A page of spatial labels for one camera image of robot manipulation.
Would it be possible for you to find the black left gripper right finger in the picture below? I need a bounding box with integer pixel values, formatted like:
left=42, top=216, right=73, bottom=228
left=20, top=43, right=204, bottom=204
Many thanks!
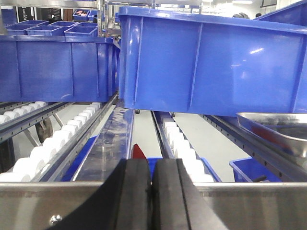
left=152, top=159, right=228, bottom=230

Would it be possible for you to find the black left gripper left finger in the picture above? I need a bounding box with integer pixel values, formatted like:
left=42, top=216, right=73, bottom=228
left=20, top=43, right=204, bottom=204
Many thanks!
left=52, top=159, right=151, bottom=230

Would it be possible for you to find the silver metal tray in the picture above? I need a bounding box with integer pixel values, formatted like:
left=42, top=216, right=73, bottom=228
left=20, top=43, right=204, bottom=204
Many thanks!
left=236, top=112, right=307, bottom=158

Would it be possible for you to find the white roller track centre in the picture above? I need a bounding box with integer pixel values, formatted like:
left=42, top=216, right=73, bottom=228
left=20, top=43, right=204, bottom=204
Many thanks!
left=162, top=118, right=214, bottom=185

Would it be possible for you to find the white roller track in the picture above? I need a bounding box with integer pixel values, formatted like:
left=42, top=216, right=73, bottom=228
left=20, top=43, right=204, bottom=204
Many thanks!
left=0, top=102, right=102, bottom=182
left=162, top=118, right=214, bottom=185

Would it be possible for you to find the red pointed object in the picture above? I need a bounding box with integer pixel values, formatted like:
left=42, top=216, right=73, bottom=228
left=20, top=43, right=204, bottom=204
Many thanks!
left=131, top=144, right=147, bottom=160

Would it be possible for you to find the blue bin below right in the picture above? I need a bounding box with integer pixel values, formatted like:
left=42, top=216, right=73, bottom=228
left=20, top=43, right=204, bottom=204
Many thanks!
left=229, top=157, right=281, bottom=183

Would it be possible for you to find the white roller track left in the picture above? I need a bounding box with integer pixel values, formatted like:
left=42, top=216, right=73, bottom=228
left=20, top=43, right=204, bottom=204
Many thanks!
left=0, top=102, right=102, bottom=182

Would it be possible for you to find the large blue plastic crate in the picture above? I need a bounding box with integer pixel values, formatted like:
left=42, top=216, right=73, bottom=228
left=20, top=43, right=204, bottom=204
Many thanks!
left=119, top=6, right=307, bottom=116

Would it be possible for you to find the left blue plastic crate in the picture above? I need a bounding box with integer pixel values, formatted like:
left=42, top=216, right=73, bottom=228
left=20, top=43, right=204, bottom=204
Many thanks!
left=0, top=35, right=116, bottom=102

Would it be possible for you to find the steel divider rail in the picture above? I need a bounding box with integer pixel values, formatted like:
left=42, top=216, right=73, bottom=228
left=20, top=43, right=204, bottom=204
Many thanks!
left=72, top=99, right=134, bottom=182

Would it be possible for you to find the stainless steel front rail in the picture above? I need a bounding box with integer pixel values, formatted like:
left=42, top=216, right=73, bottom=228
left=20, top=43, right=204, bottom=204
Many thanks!
left=0, top=182, right=307, bottom=230

